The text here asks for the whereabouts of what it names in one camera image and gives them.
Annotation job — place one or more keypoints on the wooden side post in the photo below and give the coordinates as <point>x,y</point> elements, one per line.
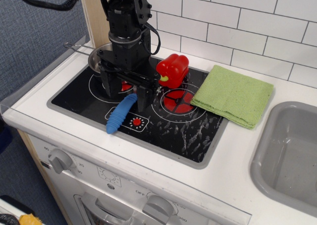
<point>97,24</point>

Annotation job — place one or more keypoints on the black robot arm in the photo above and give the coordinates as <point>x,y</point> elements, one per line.
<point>128,19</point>

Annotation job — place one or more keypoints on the yellow object at corner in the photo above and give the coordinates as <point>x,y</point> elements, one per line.
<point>29,219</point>

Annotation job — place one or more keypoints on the green napkin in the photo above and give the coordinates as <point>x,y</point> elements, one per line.
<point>234,96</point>

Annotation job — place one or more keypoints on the red toy bell pepper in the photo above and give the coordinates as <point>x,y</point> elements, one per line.
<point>172,70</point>

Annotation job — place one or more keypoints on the black toy stovetop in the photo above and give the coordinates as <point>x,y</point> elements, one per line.
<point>171,126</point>

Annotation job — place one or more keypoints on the grey plastic sink basin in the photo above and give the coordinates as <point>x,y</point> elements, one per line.
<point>284,167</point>

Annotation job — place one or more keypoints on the grey oven knob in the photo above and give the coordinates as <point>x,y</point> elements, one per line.
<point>159,209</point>
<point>59,160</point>

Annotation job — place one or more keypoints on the blue handled metal spoon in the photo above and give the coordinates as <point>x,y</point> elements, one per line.
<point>119,114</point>

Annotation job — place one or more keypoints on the white toy oven front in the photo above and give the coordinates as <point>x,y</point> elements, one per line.
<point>92,195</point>

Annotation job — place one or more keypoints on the grey right oven knob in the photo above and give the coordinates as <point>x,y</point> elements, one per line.
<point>159,209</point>

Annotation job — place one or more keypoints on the grey left oven knob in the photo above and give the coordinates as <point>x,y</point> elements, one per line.
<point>59,160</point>

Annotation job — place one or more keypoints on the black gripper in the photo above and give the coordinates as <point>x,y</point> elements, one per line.
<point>130,61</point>

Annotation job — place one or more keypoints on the stainless steel saucepan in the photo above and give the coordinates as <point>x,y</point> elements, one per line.
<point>94,61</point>

